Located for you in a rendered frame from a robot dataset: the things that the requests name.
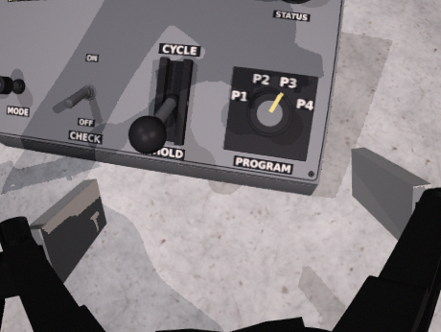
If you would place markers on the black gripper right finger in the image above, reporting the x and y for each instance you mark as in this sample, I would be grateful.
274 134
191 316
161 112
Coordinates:
404 295

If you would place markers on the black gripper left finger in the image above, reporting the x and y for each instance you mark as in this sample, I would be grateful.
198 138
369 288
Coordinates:
63 233

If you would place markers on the grey control console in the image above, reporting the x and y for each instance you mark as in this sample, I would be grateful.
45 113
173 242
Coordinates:
230 56

